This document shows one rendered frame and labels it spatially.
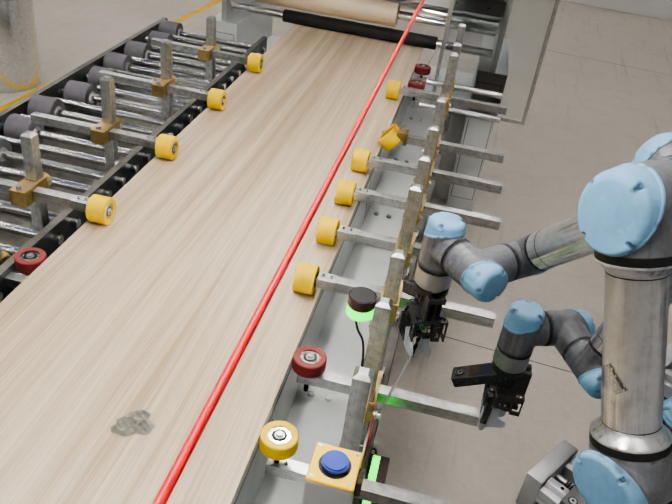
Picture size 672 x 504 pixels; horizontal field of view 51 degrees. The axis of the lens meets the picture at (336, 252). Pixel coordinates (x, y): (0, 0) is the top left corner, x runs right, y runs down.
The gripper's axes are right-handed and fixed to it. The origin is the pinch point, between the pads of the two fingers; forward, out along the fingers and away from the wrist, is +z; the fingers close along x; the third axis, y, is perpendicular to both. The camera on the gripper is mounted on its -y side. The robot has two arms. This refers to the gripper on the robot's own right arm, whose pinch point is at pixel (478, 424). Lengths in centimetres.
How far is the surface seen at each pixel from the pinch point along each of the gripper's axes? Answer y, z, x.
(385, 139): -44, -12, 121
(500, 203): 18, 83, 273
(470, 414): -2.6, -3.5, -1.1
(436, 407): -10.5, -3.4, -1.5
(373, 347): -27.2, -20.3, -5.7
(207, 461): -53, -8, -35
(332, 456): -28, -41, -54
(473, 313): -5.7, -13.5, 23.9
